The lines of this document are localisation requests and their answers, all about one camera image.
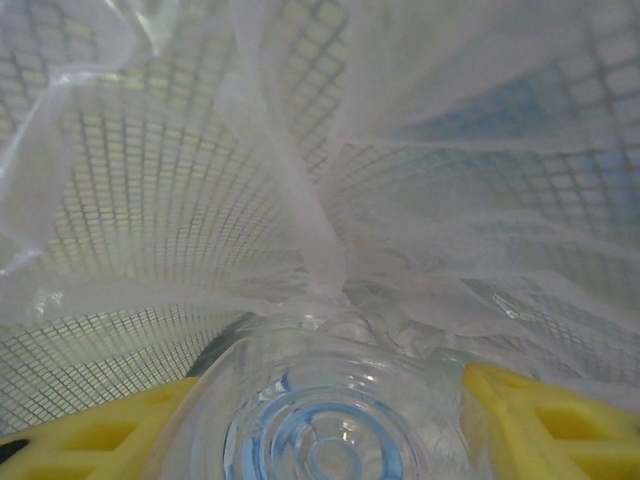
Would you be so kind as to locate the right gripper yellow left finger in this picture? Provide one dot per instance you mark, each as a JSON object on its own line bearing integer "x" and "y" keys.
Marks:
{"x": 60, "y": 435}

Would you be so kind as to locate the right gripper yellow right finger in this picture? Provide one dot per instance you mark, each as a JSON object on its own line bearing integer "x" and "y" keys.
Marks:
{"x": 515, "y": 400}

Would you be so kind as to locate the clear bottle blue-tinted base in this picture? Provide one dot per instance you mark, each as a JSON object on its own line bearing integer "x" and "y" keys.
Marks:
{"x": 325, "y": 440}

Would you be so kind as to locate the grey mesh waste bin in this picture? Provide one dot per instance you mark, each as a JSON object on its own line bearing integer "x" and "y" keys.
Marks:
{"x": 75, "y": 360}

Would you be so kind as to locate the clear plastic bin liner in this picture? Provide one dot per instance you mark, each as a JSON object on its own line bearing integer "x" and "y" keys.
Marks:
{"x": 320, "y": 150}

